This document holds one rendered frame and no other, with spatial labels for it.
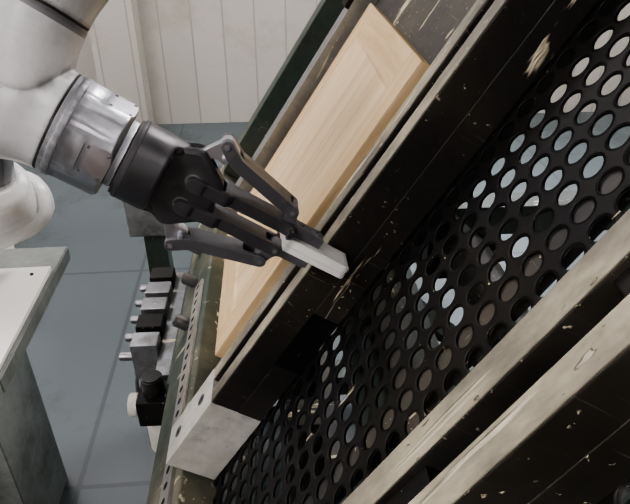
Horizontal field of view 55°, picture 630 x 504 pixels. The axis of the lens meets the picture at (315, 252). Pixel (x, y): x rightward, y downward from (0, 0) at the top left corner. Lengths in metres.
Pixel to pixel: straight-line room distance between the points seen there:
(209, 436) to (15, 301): 0.81
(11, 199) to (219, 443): 0.81
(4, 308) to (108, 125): 1.01
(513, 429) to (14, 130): 0.42
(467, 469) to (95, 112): 0.38
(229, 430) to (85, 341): 1.84
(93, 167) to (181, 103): 4.21
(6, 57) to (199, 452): 0.52
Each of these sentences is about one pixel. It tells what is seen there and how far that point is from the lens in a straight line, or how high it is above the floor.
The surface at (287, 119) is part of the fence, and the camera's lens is 1.32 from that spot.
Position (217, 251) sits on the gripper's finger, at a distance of 0.59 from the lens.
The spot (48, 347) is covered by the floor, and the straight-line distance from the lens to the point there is 2.62.
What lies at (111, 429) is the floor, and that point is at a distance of 2.21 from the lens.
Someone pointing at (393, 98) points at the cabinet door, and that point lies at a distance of 0.83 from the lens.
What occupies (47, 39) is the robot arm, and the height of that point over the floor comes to 1.46.
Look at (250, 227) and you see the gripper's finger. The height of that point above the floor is 1.28.
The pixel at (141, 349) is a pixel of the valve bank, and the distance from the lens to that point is 1.28.
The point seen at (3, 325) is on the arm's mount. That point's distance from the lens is 1.45.
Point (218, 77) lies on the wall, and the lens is 4.65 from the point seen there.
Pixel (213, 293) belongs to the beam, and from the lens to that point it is 1.16.
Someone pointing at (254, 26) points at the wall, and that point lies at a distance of 4.56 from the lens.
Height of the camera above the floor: 1.56
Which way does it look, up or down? 32 degrees down
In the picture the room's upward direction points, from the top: straight up
